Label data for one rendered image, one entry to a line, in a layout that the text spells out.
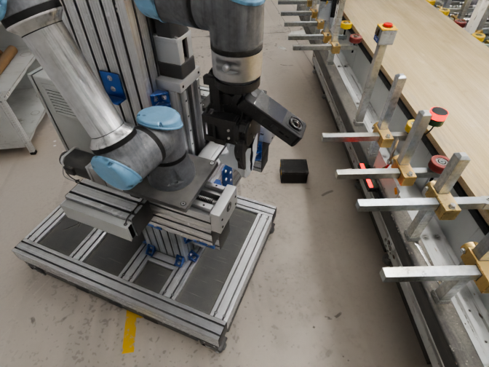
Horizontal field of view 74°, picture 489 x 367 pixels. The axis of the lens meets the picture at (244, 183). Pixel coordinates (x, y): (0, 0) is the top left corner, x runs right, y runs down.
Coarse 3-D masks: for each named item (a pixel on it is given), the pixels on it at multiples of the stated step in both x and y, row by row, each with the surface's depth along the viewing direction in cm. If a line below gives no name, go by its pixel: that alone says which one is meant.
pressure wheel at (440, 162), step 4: (436, 156) 129; (440, 156) 129; (444, 156) 129; (432, 160) 127; (436, 160) 128; (440, 160) 127; (444, 160) 127; (448, 160) 127; (428, 164) 130; (432, 164) 127; (436, 164) 126; (440, 164) 126; (444, 164) 126; (432, 168) 127; (436, 168) 126; (440, 168) 125; (444, 168) 124; (436, 172) 127; (440, 172) 126; (432, 180) 134
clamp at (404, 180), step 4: (396, 156) 135; (396, 160) 133; (396, 164) 132; (400, 168) 129; (404, 168) 129; (408, 168) 129; (412, 168) 129; (400, 172) 129; (404, 172) 128; (400, 176) 129; (404, 176) 126; (408, 176) 126; (412, 176) 126; (416, 176) 126; (400, 180) 129; (404, 180) 127; (408, 180) 127; (412, 180) 127; (400, 184) 129; (404, 184) 129; (408, 184) 129; (412, 184) 129
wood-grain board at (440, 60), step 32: (352, 0) 269; (384, 0) 269; (416, 0) 269; (416, 32) 220; (448, 32) 220; (384, 64) 187; (416, 64) 187; (448, 64) 187; (480, 64) 187; (416, 96) 162; (448, 96) 162; (480, 96) 162; (448, 128) 143; (480, 128) 143; (480, 160) 128; (480, 192) 116
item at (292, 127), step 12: (252, 96) 50; (264, 96) 51; (240, 108) 50; (252, 108) 49; (264, 108) 50; (276, 108) 51; (264, 120) 50; (276, 120) 50; (288, 120) 51; (300, 120) 52; (276, 132) 51; (288, 132) 50; (300, 132) 51; (288, 144) 52
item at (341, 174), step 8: (384, 168) 131; (392, 168) 131; (416, 168) 131; (424, 168) 131; (336, 176) 130; (344, 176) 129; (352, 176) 129; (360, 176) 130; (368, 176) 130; (376, 176) 130; (384, 176) 130; (392, 176) 130; (424, 176) 131; (432, 176) 130
